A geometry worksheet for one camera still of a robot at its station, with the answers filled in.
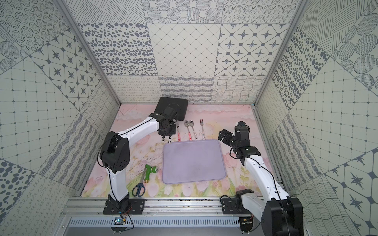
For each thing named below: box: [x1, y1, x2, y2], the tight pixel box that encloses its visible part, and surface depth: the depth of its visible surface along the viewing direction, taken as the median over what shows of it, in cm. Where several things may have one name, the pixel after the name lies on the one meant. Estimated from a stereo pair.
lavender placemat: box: [162, 139, 227, 185], surface depth 92 cm
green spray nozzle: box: [144, 164, 158, 184], surface depth 85 cm
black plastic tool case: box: [154, 96, 189, 121], surface depth 120 cm
